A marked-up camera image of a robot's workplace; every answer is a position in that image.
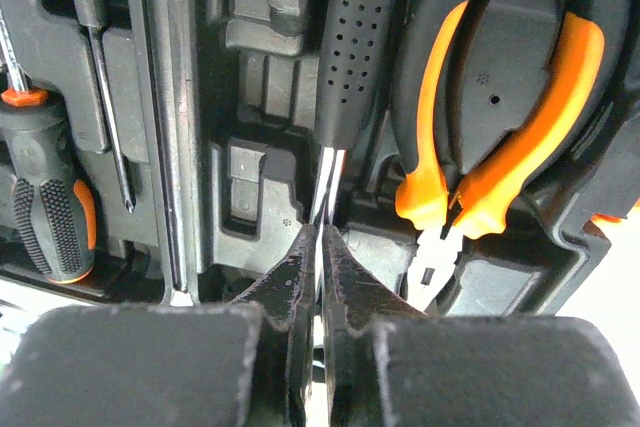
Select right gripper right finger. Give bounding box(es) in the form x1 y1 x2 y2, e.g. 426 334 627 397
322 226 639 426

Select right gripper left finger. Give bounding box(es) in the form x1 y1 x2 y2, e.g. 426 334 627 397
1 225 317 426

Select black orange handled screwdriver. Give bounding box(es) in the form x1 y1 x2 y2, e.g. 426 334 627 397
1 20 97 284

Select black plastic tool case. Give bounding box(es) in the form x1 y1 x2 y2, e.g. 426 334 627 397
1 0 639 313

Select black handled claw hammer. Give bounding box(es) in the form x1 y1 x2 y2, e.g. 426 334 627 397
310 0 395 224

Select orange handled needle-nose pliers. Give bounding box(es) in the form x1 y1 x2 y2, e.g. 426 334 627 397
391 0 630 315

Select orange grip bit screwdriver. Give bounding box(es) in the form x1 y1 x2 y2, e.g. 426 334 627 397
73 0 136 214

